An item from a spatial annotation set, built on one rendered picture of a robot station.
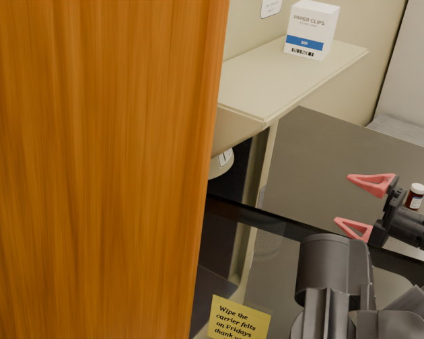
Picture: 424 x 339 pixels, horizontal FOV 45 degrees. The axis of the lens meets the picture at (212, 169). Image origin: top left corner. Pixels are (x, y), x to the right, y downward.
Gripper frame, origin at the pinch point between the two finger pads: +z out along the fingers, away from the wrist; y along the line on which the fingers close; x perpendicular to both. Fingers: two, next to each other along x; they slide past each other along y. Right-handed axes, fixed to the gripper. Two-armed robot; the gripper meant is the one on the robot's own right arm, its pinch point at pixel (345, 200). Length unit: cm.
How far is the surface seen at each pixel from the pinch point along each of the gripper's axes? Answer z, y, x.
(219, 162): 13.9, 12.9, 24.5
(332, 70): 1.1, 30.5, 22.6
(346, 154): 18, -27, -69
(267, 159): 12.0, 8.6, 11.2
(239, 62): 10.5, 30.5, 29.1
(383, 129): 41, -89, -240
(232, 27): 12.1, 34.2, 29.0
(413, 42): 45, -38, -269
